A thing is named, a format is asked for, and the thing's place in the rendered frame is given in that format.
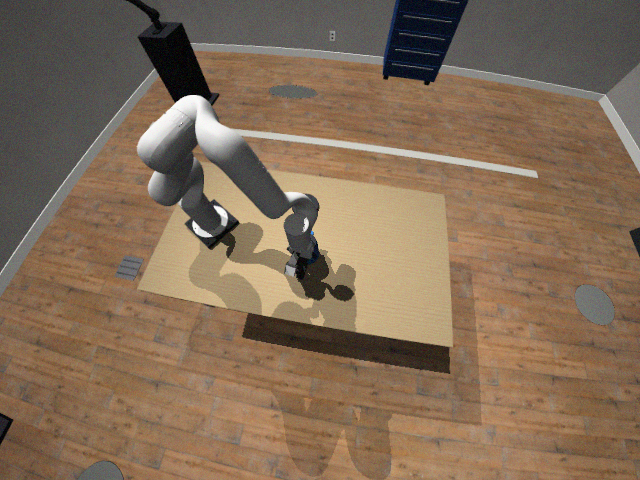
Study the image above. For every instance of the blue kettle with black handle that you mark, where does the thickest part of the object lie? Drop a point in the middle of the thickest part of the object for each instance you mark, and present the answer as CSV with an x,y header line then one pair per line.
x,y
302,265

